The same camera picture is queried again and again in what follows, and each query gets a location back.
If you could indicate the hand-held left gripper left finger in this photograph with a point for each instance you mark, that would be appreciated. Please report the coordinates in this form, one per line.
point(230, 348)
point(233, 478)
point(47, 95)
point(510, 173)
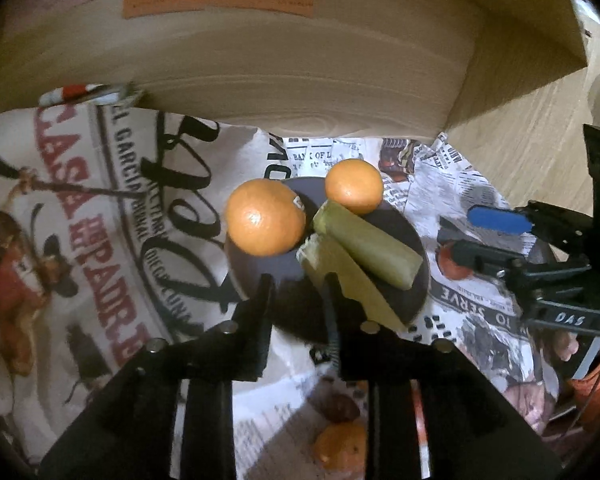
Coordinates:
point(254, 321)

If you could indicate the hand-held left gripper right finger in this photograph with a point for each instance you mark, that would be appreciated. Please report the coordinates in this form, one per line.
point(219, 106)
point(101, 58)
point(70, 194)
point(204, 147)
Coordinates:
point(351, 346)

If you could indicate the newspaper print tablecloth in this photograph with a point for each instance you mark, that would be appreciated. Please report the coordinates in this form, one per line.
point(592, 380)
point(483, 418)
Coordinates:
point(105, 220)

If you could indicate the thick green sugarcane piece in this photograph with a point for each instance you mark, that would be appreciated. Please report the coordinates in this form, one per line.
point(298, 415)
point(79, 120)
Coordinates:
point(375, 247)

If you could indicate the small orange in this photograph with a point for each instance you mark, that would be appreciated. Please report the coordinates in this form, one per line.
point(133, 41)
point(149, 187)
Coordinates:
point(354, 186)

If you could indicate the person's right hand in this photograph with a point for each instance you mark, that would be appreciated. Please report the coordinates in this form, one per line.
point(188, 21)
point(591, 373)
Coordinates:
point(564, 346)

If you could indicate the red white marker pen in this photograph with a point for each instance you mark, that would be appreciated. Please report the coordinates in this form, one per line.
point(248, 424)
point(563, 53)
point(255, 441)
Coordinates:
point(87, 93)

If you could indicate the large orange with sticker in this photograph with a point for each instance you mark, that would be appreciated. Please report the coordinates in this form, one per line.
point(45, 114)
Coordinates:
point(262, 217)

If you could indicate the split green sugarcane piece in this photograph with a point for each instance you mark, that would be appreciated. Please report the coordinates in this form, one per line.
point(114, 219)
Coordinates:
point(360, 285)

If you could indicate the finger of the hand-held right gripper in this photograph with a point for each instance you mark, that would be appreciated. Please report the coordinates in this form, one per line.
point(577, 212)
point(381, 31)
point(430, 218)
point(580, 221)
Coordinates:
point(495, 220)
point(485, 256)

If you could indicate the dark round plate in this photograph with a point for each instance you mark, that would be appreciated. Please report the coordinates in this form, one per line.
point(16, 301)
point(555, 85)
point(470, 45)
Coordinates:
point(405, 230)

